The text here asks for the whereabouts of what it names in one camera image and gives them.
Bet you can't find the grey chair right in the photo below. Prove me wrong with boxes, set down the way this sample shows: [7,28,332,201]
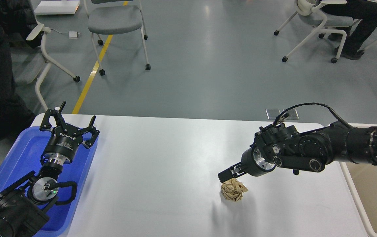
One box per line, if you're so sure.
[274,0,360,64]

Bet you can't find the grey chair left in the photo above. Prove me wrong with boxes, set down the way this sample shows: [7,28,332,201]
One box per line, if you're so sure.
[8,22,80,110]

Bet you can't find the grey chair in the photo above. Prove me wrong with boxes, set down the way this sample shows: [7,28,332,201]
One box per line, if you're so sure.
[274,0,360,64]
[83,0,151,76]
[8,22,80,110]

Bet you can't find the seated person dark trousers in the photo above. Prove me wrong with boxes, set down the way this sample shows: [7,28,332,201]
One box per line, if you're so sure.
[321,0,377,60]

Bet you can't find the person in brown sweater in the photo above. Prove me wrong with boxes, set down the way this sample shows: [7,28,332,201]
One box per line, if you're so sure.
[0,0,37,140]

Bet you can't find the grey chair centre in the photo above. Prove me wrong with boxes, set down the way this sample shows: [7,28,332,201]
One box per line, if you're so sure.
[83,0,151,76]

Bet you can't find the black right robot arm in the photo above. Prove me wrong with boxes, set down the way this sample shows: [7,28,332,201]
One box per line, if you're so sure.
[218,108,377,183]

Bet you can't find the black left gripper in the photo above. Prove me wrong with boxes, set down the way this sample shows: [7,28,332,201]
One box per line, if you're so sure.
[40,101,100,164]

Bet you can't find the white power adapter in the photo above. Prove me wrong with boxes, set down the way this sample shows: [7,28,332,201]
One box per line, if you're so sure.
[68,31,79,39]

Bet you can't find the brown paper ball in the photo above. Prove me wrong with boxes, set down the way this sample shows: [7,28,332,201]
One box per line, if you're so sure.
[221,178,248,201]

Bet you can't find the white flat board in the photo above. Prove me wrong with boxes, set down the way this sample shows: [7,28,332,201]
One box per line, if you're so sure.
[34,0,80,15]

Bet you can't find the metal floor plate left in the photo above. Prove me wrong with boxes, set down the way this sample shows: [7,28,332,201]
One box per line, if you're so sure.
[265,108,281,120]

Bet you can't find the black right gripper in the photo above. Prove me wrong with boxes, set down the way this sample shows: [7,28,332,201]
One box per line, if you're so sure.
[218,147,276,183]

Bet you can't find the beige plastic bin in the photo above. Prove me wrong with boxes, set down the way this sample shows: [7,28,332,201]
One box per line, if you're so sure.
[339,123,377,237]

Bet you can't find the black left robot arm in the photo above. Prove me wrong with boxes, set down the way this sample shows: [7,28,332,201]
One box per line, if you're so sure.
[0,102,100,237]

